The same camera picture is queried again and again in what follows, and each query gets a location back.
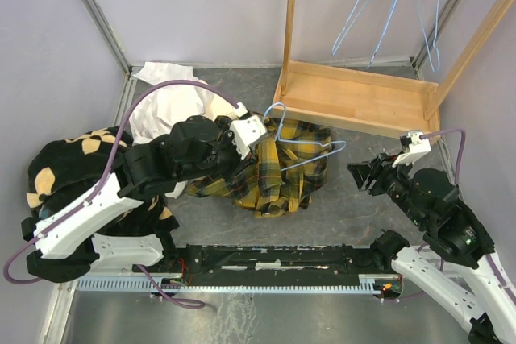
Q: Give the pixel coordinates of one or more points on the yellow plaid shirt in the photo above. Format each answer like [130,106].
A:
[283,178]

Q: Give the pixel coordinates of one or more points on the white slotted cable duct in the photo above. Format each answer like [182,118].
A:
[143,284]

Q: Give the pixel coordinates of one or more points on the aluminium corner post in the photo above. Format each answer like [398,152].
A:
[100,21]

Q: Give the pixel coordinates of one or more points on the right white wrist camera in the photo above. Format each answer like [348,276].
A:
[414,147]

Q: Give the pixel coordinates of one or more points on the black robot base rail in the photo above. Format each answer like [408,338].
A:
[281,265]

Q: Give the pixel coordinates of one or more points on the black floral blanket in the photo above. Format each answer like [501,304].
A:
[65,169]

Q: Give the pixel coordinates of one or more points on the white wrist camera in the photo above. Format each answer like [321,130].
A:
[247,128]
[414,147]

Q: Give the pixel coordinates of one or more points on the wooden clothes rack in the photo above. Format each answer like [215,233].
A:
[367,102]

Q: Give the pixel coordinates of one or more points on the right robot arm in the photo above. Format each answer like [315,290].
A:
[486,309]

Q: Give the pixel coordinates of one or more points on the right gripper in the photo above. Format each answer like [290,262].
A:
[362,172]

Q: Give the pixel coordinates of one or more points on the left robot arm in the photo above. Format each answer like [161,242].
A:
[68,245]

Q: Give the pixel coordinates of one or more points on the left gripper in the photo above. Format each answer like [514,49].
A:
[239,164]

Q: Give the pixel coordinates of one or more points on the white shirt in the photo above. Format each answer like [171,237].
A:
[160,110]

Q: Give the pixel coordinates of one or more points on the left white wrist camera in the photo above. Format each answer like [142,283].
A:
[247,128]

